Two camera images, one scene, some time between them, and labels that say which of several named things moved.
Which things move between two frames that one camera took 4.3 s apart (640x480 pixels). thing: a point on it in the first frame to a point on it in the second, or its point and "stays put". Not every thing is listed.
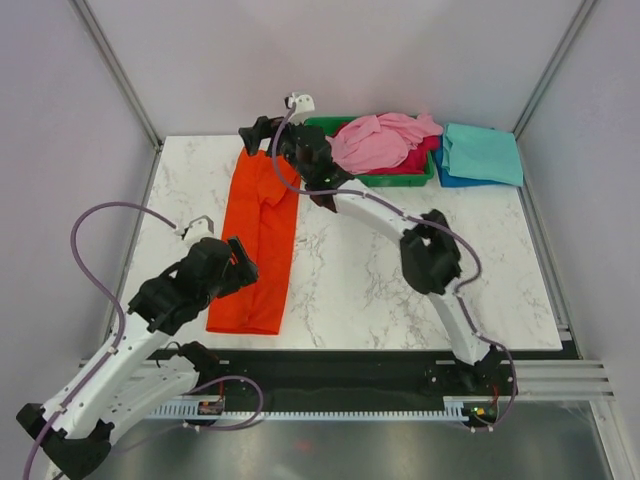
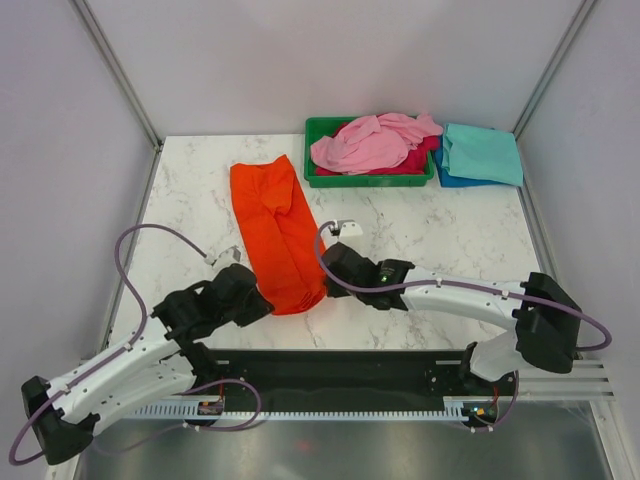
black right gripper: (262, 129) to (333, 289)
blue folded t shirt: (446, 180) stays put
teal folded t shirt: (482, 152) stays put
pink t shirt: (379, 142) stays put
